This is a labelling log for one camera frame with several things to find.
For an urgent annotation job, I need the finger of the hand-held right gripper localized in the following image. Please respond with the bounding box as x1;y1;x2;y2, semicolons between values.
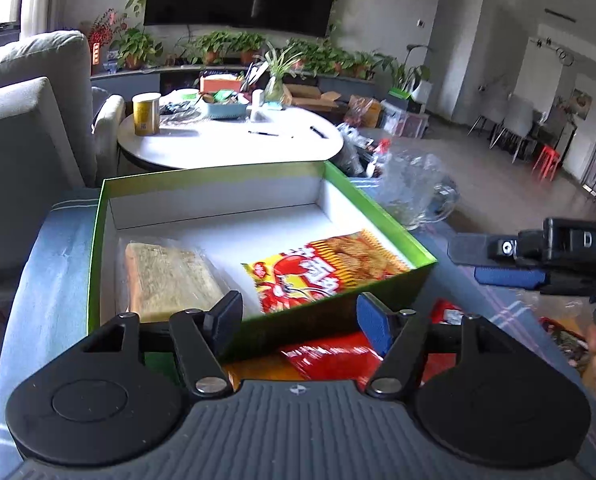
448;233;519;266
474;266;549;292

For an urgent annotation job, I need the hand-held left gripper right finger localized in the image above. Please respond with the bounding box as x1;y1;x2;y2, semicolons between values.
356;292;517;397

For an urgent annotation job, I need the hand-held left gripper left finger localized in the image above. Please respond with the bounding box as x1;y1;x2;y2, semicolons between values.
80;290;243;400

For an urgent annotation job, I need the shiny red snack packet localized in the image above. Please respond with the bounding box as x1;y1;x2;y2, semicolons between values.
279;330;461;382

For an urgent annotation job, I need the green cardboard box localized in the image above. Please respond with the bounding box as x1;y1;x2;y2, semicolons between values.
87;161;437;361

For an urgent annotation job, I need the orange snack packet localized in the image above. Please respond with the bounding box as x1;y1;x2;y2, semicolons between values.
222;354;306;395

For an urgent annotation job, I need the clear wrapped beige cracker packet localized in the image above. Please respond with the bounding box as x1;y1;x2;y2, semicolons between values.
115;240;231;323

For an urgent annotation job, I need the small red snack packet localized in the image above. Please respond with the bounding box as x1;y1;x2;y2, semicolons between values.
429;299;467;327

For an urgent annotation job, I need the red and yellow snack bag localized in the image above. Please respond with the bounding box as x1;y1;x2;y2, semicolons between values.
241;230;411;315

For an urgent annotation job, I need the clear glass pitcher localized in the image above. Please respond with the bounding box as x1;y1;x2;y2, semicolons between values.
370;152;459;232

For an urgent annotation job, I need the dark snack packet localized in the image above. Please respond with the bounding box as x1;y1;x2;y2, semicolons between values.
538;316;592;377

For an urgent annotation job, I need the red plastic stool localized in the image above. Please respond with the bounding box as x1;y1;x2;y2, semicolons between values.
530;144;563;182

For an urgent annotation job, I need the grey dining chair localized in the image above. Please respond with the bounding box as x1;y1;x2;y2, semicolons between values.
469;94;539;163

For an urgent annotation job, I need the clear storage box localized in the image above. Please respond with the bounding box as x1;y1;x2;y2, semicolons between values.
379;101;430;139

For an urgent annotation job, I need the black bag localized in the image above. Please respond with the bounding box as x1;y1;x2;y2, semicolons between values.
337;124;395;177

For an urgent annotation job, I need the round white table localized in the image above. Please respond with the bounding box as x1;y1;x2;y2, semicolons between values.
117;104;345;172

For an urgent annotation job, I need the leafy plant in white pot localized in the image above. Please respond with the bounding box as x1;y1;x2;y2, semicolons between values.
389;44;435;105

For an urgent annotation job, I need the orange bag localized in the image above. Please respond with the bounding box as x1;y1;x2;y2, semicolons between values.
344;95;383;129

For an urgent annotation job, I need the blue striped tablecloth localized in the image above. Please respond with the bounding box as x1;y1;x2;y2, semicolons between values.
0;187;596;480

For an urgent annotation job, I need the blue plastic basket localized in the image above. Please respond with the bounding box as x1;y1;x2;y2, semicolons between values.
200;94;251;120

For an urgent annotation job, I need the yellow cup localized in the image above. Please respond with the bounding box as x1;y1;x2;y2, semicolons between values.
132;92;161;136

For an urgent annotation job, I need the light grey sofa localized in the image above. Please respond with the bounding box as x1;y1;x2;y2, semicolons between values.
92;87;127;187

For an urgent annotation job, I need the open cardboard box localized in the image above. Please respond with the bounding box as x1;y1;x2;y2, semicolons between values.
283;83;342;112

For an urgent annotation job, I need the orange box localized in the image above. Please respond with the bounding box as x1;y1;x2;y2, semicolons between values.
199;75;245;94

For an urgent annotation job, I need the green potted plant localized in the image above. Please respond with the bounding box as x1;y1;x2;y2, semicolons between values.
177;30;267;67
284;37;395;80
112;27;165;71

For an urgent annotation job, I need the spider plant in glass vase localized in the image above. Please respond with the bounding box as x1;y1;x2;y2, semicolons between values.
254;44;307;104

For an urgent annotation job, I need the grey armchair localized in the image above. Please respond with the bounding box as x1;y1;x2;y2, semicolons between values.
0;30;100;307

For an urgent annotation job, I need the red flowering potted plant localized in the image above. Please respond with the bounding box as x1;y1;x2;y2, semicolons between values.
87;9;130;75

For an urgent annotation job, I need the framed wall picture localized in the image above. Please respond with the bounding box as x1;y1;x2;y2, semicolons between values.
568;88;593;121

